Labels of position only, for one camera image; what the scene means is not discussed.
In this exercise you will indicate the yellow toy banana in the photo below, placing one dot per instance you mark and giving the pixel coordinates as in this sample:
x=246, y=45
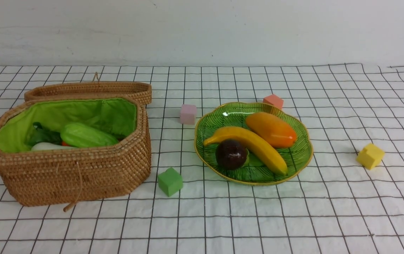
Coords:
x=259, y=147

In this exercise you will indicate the yellow foam cube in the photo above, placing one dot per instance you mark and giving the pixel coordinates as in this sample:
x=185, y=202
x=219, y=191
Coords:
x=370, y=156

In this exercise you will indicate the pink foam cube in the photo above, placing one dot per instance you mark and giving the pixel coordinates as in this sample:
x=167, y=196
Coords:
x=188, y=114

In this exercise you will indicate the white toy radish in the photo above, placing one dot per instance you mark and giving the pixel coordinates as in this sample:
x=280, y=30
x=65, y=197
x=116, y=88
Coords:
x=49, y=147

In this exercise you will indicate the dark purple toy fruit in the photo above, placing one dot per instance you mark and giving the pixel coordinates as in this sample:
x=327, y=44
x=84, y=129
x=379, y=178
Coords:
x=231, y=154

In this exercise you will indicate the green glass leaf plate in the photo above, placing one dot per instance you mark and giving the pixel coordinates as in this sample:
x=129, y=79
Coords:
x=254, y=172

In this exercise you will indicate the green toy cucumber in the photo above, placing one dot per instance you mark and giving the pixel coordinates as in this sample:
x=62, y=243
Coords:
x=82, y=136

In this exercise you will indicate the green foam cube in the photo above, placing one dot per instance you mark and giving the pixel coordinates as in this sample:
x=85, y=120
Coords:
x=170, y=181

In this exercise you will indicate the woven rattan basket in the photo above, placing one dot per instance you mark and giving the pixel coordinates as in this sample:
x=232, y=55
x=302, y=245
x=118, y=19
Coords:
x=39, y=178

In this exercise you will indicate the white checkered tablecloth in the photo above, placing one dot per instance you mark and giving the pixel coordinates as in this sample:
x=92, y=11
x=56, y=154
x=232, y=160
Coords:
x=334, y=206

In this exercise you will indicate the orange toy mango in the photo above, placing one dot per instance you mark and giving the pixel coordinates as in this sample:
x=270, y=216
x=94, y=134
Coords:
x=278, y=133

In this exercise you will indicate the orange toy carrot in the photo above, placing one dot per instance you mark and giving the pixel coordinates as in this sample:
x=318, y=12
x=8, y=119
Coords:
x=42, y=134

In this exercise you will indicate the orange foam cube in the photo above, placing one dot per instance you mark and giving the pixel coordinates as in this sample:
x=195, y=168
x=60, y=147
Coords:
x=274, y=100

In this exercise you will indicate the woven rattan basket lid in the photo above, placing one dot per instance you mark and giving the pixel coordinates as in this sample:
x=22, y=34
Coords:
x=138, y=91

